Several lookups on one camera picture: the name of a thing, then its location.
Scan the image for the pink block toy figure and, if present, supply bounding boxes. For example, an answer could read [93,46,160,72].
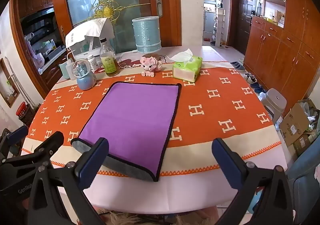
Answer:
[140,56,163,78]

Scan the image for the blue snow globe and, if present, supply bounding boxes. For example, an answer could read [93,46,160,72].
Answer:
[72,59,97,91]

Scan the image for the white sneakers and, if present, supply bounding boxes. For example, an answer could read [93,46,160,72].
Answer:
[244,72,258,84]

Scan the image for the white countertop appliance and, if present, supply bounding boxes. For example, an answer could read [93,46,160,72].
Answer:
[66,33,116,59]

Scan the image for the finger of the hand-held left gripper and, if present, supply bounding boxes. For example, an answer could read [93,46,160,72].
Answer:
[0,131,65,183]
[0,125,29,156]

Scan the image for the white shoe rack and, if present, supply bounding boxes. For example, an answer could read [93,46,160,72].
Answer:
[212,8,226,47]

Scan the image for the green tissue pack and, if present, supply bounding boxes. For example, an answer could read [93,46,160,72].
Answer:
[169,49,203,82]

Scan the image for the small teal bottle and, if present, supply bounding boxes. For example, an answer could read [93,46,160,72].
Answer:
[59,62,73,80]

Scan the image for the purple towel with black edge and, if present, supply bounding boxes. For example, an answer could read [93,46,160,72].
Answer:
[71,81,182,182]

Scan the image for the open cardboard box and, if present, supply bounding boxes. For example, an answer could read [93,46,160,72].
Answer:
[279,99,320,146]

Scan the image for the grey plastic stool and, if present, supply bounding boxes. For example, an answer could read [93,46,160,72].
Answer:
[260,88,287,126]

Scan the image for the closed cardboard box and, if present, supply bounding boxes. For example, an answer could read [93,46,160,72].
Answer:
[287,132,318,163]

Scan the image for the dark entrance door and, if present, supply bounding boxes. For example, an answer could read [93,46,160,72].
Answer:
[234,0,256,56]

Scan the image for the glass bottle with yellow liquid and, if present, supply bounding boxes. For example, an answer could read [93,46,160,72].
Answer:
[100,38,119,77]

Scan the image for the blue shoes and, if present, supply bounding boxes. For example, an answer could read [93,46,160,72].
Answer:
[250,81,267,95]

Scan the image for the wooden wall cabinet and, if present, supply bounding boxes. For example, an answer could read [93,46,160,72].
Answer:
[243,0,320,116]

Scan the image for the blue cylindrical table lamp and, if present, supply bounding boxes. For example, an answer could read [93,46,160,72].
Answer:
[132,16,162,60]

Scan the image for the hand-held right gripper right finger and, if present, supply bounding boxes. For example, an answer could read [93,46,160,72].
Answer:
[212,138,294,225]

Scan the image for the white pill bottle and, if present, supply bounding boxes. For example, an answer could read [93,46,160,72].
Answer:
[87,55,99,72]

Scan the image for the blue slippers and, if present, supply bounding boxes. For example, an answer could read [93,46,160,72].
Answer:
[230,61,247,72]

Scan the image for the teal fabric chair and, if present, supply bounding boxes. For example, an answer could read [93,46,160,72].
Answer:
[285,153,320,225]

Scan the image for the white cloth cover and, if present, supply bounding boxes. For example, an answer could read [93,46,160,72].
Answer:
[65,18,116,48]

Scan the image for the orange patterned tablecloth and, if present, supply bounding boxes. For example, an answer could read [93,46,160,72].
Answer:
[21,61,282,177]

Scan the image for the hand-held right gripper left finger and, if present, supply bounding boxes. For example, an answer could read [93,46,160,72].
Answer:
[27,137,110,225]

